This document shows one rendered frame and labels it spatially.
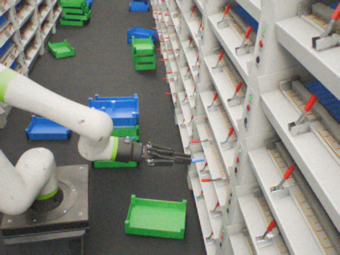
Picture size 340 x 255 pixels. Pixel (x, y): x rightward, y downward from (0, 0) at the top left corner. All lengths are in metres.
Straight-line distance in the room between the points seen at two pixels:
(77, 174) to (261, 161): 0.95
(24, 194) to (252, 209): 0.77
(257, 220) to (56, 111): 0.72
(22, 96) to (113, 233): 0.93
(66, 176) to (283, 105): 1.10
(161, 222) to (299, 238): 1.16
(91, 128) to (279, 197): 0.61
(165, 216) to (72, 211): 0.60
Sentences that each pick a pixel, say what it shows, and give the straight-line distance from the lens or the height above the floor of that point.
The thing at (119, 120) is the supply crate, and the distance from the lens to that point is 1.99.
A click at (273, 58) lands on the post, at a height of 1.12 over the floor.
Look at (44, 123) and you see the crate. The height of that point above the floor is 0.00.
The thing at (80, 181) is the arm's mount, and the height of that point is 0.35.
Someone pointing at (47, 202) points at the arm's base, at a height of 0.39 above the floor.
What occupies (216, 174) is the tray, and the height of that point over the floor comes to 0.47.
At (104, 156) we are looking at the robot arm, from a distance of 1.26.
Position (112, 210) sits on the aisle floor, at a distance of 1.94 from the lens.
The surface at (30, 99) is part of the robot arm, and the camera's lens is 1.19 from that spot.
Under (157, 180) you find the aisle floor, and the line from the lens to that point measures 2.10.
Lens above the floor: 1.43
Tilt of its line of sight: 34 degrees down
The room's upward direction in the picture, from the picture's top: 3 degrees clockwise
